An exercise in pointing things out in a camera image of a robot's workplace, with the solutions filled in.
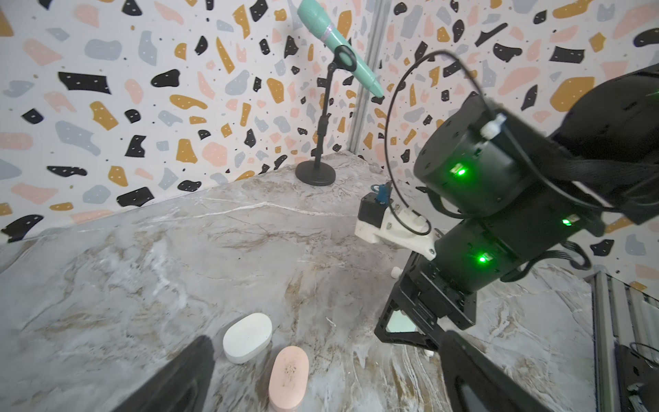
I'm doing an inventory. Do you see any pink earbud case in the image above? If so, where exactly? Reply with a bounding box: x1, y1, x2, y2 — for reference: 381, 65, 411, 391
269, 346, 310, 412

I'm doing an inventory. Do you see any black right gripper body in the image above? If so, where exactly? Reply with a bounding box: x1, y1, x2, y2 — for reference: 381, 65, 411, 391
391, 252, 479, 331

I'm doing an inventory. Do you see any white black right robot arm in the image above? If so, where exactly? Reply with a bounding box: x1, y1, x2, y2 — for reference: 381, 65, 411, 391
375, 65, 658, 351

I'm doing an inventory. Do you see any mint green toy microphone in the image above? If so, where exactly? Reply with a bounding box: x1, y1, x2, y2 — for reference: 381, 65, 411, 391
298, 0, 384, 98

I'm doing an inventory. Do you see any white earbud case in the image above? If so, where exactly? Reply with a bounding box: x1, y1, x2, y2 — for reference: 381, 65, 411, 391
222, 312, 273, 364

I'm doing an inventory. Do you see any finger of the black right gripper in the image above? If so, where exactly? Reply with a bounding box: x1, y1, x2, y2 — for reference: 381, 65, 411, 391
374, 297, 439, 350

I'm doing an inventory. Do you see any black microphone stand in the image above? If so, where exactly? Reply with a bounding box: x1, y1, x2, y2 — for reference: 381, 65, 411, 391
295, 46, 357, 186

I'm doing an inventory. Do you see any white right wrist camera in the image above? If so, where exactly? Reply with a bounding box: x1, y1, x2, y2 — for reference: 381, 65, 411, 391
355, 182, 439, 261

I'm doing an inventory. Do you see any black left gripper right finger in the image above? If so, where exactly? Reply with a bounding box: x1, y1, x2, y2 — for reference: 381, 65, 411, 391
439, 331, 548, 412

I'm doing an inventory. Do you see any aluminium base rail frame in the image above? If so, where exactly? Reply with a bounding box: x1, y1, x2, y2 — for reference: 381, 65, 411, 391
587, 272, 658, 411

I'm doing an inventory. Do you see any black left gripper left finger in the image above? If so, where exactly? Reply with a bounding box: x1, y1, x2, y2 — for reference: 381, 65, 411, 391
114, 336, 215, 412

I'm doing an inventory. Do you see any right aluminium corner post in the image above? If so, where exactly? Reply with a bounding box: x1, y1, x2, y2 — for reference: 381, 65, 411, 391
347, 0, 395, 155

